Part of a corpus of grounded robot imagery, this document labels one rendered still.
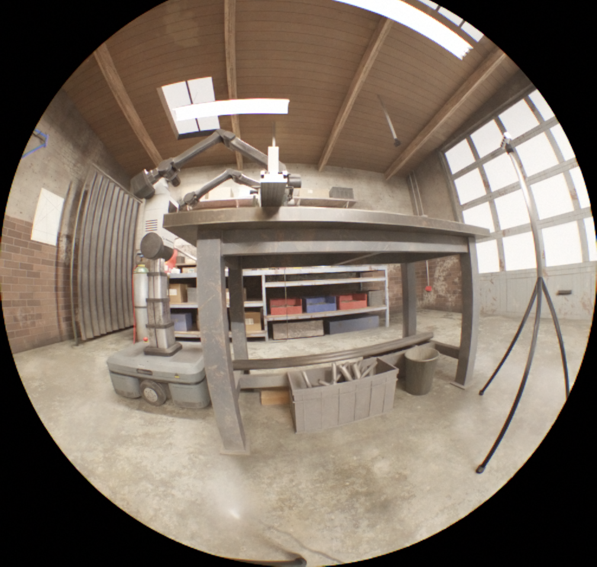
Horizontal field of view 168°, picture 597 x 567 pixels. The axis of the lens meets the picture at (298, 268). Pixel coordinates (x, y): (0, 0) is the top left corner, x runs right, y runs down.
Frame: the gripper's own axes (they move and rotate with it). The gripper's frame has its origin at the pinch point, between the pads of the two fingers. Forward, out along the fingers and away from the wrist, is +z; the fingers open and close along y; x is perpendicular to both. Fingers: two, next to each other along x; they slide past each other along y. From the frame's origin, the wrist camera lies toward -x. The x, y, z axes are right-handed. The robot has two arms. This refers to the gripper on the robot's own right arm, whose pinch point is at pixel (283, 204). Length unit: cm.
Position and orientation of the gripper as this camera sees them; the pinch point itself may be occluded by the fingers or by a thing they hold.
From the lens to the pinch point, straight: 87.0
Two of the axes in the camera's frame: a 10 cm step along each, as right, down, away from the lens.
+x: 1.2, -5.7, -8.2
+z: 1.2, 8.2, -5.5
